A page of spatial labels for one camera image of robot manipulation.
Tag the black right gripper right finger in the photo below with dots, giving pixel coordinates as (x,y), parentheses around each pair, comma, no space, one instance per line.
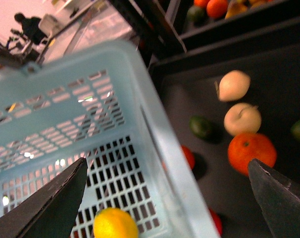
(278,198)

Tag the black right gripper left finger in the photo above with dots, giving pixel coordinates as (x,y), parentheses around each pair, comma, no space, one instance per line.
(52,210)

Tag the yellow lemon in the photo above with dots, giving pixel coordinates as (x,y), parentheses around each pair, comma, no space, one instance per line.
(114,223)

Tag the light blue plastic basket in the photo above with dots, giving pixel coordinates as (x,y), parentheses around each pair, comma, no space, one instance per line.
(99,104)

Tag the large orange fruit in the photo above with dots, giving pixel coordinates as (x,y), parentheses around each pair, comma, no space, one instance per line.
(245,147)

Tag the red tomato at edge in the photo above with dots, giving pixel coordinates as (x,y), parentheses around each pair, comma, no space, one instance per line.
(217,221)

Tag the white onion lower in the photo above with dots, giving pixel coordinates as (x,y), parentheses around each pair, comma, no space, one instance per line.
(241,118)

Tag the white onion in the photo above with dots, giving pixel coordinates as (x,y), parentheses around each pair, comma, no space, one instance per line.
(232,86)
(241,118)

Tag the orange persimmon green top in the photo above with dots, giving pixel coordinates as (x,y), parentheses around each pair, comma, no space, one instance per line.
(189,156)

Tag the dark green avocado left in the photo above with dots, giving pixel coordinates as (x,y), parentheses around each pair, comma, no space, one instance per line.
(201,127)

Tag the white onion upper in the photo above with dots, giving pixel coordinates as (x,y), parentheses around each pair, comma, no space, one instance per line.
(232,86)

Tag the person in background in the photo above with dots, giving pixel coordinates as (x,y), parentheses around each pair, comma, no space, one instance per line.
(30,28)

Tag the black shelf post left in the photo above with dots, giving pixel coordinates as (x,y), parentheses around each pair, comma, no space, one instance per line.
(148,20)

